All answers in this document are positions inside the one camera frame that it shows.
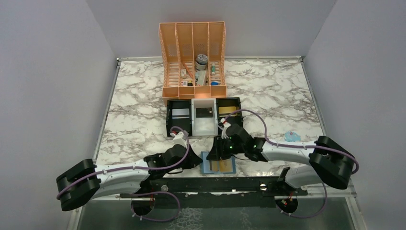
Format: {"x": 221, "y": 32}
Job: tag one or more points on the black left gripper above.
{"x": 194, "y": 161}

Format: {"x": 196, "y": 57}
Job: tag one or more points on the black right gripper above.
{"x": 217, "y": 152}

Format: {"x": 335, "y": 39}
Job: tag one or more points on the blue leather card holder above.
{"x": 226, "y": 166}

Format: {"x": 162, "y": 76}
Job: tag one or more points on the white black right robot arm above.
{"x": 323, "y": 160}

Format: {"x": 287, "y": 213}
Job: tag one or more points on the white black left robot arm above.
{"x": 86, "y": 180}

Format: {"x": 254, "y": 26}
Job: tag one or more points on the gold credit card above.
{"x": 226, "y": 110}

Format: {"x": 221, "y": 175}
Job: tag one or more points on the black right card bin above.
{"x": 236, "y": 118}

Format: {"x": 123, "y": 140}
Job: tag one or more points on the black card bin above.
{"x": 185, "y": 124}
{"x": 236, "y": 118}

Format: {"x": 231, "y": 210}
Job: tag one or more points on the white middle card bin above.
{"x": 204, "y": 126}

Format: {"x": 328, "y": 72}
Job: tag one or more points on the silver credit card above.
{"x": 180, "y": 113}

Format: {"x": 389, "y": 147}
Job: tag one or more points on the black left card bin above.
{"x": 185, "y": 124}

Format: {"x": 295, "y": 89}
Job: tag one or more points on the black credit card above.
{"x": 204, "y": 112}

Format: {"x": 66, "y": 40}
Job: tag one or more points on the clear blue plastic package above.
{"x": 292, "y": 137}

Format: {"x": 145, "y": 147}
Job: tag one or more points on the green white small tube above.
{"x": 213, "y": 69}

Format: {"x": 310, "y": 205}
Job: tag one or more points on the grey round jar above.
{"x": 201, "y": 62}

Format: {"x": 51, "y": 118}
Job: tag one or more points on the orange plastic file organizer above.
{"x": 180, "y": 45}

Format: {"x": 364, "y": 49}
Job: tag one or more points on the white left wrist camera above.
{"x": 180, "y": 138}

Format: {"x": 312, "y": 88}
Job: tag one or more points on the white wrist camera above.
{"x": 224, "y": 125}
{"x": 180, "y": 138}

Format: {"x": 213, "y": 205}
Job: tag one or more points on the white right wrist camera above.
{"x": 224, "y": 125}

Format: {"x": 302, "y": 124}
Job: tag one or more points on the black metal base rail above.
{"x": 221, "y": 192}

